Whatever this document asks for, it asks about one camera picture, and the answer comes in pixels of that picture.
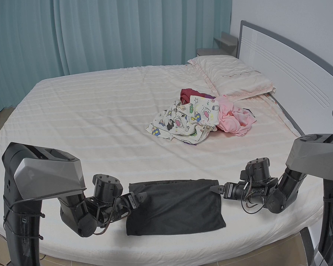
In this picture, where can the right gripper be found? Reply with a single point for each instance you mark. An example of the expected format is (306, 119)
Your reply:
(234, 191)

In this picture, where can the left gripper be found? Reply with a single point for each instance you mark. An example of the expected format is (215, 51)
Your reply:
(129, 201)

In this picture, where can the black T-shirt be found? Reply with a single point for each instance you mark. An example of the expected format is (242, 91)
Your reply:
(174, 206)

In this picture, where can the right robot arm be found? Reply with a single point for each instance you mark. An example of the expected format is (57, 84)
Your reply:
(308, 162)

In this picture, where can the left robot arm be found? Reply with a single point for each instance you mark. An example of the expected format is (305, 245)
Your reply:
(44, 181)

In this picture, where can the bed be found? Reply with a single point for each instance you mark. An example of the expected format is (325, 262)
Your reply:
(100, 115)

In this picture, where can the pink garment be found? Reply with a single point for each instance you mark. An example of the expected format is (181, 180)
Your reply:
(233, 118)

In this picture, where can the white printed garment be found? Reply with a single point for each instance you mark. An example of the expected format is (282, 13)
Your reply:
(188, 118)

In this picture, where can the dark red garment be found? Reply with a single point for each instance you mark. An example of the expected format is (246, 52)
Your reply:
(187, 94)

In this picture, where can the cream pillow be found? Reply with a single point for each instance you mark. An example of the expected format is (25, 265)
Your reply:
(233, 73)

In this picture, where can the grey bedside table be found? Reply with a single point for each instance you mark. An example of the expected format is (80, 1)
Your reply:
(224, 41)

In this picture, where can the blue-green curtain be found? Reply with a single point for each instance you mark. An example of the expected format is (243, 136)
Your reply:
(100, 26)

